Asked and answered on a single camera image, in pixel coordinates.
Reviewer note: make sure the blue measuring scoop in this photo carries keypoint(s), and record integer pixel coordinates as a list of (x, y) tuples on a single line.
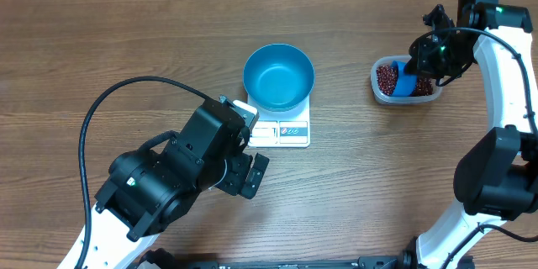
[(405, 83)]

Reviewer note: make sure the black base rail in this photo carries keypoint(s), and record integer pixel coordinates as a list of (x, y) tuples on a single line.
[(161, 259)]

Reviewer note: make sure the clear plastic container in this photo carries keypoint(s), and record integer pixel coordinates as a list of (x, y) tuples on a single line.
[(391, 100)]

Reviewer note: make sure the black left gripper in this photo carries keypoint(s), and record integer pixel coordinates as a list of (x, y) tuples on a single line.
[(240, 165)]

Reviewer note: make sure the white kitchen scale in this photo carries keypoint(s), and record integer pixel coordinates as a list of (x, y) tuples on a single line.
[(286, 129)]

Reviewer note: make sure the blue bowl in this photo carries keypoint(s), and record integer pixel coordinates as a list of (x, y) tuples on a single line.
[(278, 77)]

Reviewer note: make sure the red beans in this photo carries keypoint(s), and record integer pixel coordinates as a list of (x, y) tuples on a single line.
[(387, 81)]

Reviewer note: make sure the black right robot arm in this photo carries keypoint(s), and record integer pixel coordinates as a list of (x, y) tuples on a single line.
[(496, 181)]

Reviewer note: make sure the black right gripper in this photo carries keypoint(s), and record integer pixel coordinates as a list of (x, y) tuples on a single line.
[(424, 65)]

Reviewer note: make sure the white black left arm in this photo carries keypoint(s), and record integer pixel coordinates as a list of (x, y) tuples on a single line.
[(150, 188)]

